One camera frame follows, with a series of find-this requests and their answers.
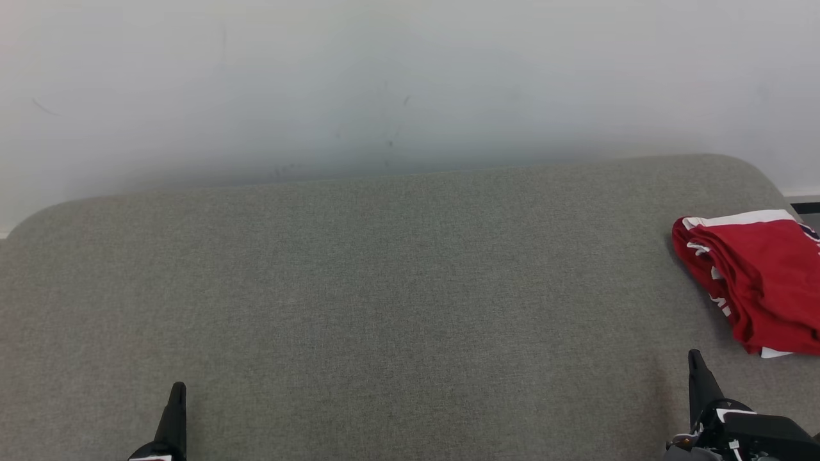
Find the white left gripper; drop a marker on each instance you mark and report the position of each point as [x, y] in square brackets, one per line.
[160, 454]

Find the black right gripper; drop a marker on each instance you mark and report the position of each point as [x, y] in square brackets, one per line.
[705, 442]

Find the red shorts white stripe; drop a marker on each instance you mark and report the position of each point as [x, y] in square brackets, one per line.
[769, 275]

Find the red jersey black lettering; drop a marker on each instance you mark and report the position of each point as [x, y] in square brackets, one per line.
[812, 232]

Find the grey fabric sofa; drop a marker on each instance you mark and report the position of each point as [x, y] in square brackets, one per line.
[384, 288]

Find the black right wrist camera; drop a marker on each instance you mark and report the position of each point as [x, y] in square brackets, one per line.
[769, 432]

